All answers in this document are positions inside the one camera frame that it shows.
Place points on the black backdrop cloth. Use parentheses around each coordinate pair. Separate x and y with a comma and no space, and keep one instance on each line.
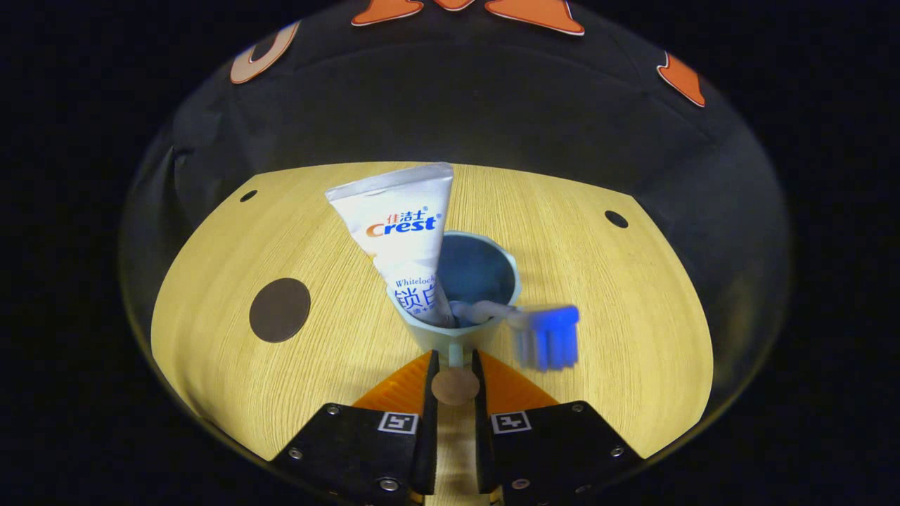
(492,105)

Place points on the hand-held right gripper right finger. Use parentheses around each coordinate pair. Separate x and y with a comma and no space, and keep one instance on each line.
(484,450)

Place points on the white toothbrush blue bristles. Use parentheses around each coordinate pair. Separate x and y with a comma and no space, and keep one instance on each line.
(552,337)

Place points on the wooden desktop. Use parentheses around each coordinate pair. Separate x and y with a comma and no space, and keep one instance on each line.
(619,337)

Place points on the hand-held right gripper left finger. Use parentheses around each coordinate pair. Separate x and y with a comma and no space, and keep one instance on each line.
(426,450)

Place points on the white toothpaste tube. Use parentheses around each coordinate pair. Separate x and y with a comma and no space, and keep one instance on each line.
(404,232)

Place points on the round brown coaster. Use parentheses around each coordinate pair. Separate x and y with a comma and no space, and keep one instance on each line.
(280,310)

